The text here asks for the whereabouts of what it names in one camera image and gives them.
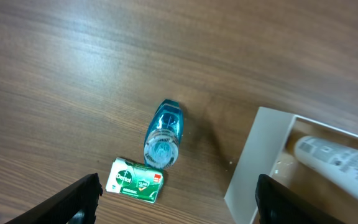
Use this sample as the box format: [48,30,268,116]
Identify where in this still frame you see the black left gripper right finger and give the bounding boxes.
[255,174,342,224]

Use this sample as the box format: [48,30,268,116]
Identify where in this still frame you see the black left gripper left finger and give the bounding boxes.
[6,173,103,224]

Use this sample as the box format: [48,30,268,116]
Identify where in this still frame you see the white lotion tube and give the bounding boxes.
[293,136,358,199]

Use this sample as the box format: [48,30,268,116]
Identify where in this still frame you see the blue mouthwash bottle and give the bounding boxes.
[144,99,184,169]

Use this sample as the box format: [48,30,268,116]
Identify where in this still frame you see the green Dettol soap bar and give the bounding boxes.
[106,157,164,203]

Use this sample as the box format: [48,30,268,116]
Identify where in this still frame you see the white cardboard box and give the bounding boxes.
[224,107,358,223]

